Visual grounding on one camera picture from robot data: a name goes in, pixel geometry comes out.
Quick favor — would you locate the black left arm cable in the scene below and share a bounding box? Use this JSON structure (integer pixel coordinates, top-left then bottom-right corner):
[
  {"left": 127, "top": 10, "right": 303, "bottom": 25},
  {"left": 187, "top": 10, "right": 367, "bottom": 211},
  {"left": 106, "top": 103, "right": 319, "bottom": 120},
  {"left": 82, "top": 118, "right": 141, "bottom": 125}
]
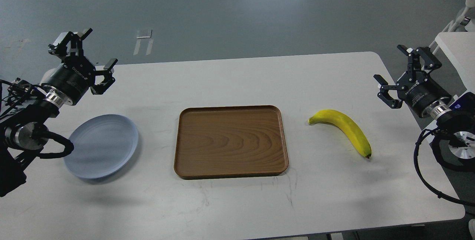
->
[{"left": 31, "top": 131, "right": 75, "bottom": 159}]

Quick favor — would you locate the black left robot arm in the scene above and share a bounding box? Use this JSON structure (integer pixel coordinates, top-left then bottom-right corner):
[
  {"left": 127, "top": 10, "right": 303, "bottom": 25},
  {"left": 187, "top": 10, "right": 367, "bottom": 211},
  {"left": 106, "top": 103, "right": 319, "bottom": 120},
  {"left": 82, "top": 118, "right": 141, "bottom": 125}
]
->
[{"left": 0, "top": 28, "right": 117, "bottom": 197}]

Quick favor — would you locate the light blue plate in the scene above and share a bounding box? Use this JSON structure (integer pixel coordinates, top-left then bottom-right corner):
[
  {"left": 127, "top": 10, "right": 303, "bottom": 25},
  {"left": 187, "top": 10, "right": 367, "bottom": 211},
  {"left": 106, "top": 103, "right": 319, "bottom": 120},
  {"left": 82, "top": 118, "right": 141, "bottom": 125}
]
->
[{"left": 64, "top": 114, "right": 139, "bottom": 180}]

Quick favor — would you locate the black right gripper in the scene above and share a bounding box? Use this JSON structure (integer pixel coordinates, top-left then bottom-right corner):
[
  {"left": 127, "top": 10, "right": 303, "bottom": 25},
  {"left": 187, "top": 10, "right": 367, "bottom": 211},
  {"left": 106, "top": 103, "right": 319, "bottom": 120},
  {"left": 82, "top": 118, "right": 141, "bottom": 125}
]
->
[{"left": 373, "top": 45, "right": 452, "bottom": 118}]

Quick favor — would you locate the white rolling chair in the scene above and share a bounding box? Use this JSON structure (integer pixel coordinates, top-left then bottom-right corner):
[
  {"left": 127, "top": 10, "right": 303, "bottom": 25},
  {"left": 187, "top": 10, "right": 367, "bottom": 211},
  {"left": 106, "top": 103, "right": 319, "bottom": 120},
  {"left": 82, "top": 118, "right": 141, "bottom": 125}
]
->
[{"left": 441, "top": 0, "right": 475, "bottom": 33}]

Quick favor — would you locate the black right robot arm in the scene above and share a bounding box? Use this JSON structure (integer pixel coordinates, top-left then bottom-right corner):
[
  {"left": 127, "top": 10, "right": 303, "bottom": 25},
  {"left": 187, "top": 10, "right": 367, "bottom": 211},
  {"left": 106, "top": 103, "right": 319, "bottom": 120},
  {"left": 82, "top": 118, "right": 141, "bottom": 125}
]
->
[{"left": 374, "top": 45, "right": 474, "bottom": 172}]

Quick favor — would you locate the brown wooden tray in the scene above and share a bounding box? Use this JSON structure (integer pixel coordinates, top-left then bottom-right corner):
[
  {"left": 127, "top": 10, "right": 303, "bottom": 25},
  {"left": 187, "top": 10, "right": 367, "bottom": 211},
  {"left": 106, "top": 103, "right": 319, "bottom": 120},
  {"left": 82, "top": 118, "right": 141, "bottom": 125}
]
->
[{"left": 174, "top": 105, "right": 289, "bottom": 180}]

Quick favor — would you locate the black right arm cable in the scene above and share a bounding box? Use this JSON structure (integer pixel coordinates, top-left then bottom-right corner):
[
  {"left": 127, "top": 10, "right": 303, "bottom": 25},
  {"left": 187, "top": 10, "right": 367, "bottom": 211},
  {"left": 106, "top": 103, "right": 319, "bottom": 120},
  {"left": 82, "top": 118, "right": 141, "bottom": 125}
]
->
[{"left": 414, "top": 128, "right": 475, "bottom": 207}]

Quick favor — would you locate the yellow banana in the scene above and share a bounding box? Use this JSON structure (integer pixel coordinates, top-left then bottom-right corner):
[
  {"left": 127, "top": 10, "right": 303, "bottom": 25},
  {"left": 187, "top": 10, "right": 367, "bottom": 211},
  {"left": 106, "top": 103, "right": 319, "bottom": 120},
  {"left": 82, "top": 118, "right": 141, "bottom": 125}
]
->
[{"left": 307, "top": 109, "right": 373, "bottom": 159}]

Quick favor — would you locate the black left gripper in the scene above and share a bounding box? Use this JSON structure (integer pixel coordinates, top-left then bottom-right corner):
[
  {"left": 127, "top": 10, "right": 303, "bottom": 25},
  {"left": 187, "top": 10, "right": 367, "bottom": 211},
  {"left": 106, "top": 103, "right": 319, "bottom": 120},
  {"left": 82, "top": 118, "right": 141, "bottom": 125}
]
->
[{"left": 40, "top": 28, "right": 118, "bottom": 105}]

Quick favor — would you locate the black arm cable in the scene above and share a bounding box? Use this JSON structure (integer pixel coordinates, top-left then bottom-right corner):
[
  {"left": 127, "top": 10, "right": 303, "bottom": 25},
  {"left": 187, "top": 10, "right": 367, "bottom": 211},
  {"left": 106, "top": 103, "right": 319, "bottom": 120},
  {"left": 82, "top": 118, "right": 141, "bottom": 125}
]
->
[
  {"left": 31, "top": 131, "right": 75, "bottom": 159},
  {"left": 414, "top": 128, "right": 475, "bottom": 207}
]

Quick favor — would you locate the white side table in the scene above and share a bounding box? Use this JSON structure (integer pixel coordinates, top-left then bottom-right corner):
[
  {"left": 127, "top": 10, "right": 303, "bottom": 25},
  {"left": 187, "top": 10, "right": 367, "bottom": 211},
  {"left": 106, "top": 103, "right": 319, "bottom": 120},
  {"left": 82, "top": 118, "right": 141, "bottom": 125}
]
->
[{"left": 435, "top": 32, "right": 475, "bottom": 93}]

